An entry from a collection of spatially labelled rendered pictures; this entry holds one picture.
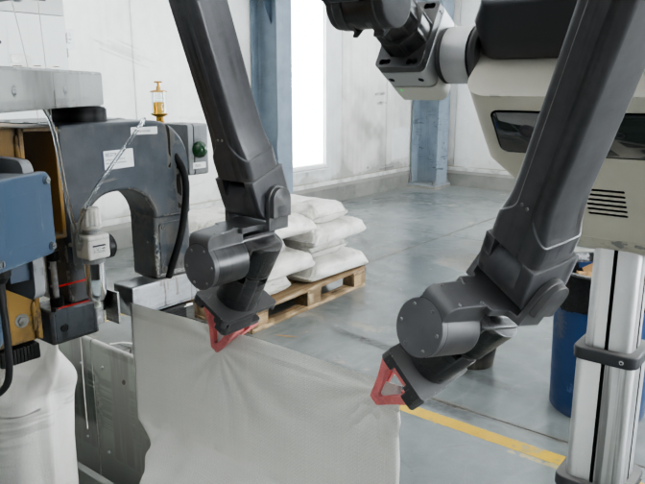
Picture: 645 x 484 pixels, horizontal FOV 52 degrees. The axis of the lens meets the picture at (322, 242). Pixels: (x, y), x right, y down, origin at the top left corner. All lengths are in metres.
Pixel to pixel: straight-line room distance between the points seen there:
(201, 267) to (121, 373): 1.02
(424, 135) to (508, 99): 8.64
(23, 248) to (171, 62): 5.66
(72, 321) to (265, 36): 6.10
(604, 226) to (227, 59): 0.67
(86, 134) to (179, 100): 5.34
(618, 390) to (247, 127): 0.80
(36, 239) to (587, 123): 0.55
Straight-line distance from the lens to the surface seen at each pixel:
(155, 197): 1.16
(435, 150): 9.57
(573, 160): 0.56
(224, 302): 0.90
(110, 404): 1.89
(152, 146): 1.15
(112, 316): 1.17
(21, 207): 0.75
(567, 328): 3.00
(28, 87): 0.89
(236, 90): 0.79
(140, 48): 6.17
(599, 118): 0.55
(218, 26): 0.78
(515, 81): 1.03
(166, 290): 1.20
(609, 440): 1.32
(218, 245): 0.80
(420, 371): 0.73
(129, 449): 1.88
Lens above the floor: 1.39
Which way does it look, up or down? 13 degrees down
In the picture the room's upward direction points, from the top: straight up
